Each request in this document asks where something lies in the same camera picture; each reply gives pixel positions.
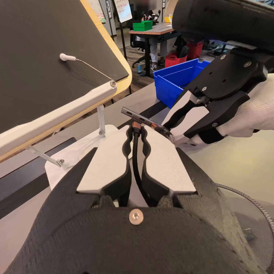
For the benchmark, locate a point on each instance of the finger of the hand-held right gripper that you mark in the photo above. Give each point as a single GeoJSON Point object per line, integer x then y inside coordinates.
{"type": "Point", "coordinates": [192, 126]}
{"type": "Point", "coordinates": [182, 107]}

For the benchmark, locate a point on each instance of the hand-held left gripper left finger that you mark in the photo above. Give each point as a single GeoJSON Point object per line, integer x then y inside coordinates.
{"type": "Point", "coordinates": [105, 167]}

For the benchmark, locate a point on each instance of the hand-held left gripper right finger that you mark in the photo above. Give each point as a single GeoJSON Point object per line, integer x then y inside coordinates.
{"type": "Point", "coordinates": [169, 167]}

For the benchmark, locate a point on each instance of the grey usb hub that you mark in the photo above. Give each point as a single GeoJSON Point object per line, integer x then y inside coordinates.
{"type": "Point", "coordinates": [137, 117]}

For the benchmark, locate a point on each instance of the person's right hand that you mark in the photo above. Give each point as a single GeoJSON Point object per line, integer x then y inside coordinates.
{"type": "Point", "coordinates": [257, 111]}

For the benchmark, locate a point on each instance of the blue plastic bin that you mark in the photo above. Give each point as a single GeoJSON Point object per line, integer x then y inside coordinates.
{"type": "Point", "coordinates": [171, 83]}

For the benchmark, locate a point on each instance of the red storage crate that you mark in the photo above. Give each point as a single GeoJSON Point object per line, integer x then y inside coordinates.
{"type": "Point", "coordinates": [175, 61]}

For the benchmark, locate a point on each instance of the black office chair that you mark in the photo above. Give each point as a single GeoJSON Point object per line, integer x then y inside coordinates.
{"type": "Point", "coordinates": [137, 43]}

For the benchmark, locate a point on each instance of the background office desk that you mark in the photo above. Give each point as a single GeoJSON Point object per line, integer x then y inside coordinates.
{"type": "Point", "coordinates": [154, 31]}

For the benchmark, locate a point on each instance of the green box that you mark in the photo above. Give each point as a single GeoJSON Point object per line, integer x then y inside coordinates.
{"type": "Point", "coordinates": [142, 25]}

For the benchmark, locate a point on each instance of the white flip chart board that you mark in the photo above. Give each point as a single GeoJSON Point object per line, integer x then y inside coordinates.
{"type": "Point", "coordinates": [123, 10]}

